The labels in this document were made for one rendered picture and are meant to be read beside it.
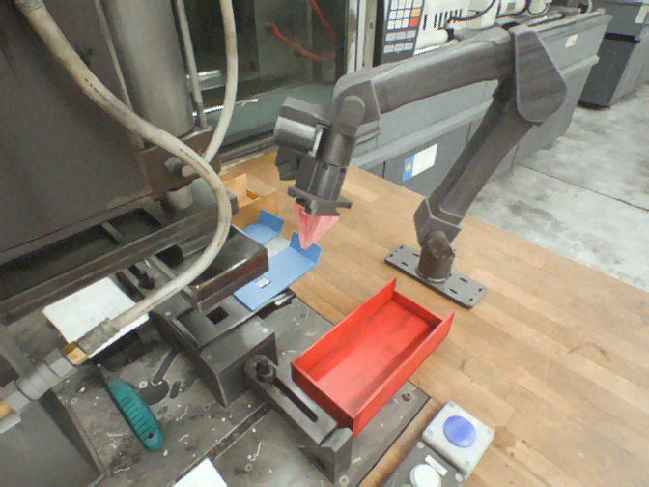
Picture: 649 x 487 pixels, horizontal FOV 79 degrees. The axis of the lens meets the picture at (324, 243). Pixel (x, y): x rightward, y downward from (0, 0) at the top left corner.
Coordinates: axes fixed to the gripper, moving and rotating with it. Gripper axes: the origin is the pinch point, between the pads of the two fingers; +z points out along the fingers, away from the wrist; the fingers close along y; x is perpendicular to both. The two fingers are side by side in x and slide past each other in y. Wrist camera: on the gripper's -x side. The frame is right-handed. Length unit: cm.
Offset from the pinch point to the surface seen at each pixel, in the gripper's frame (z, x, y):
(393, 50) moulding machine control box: -46, -46, -71
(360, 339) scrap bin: 10.9, 14.7, -3.2
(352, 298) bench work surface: 8.4, 7.1, -9.3
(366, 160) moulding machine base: -7, -54, -88
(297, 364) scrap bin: 12.4, 13.2, 9.9
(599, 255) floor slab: 8, 28, -221
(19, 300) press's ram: 1.5, 3.3, 40.7
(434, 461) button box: 12.7, 34.3, 6.1
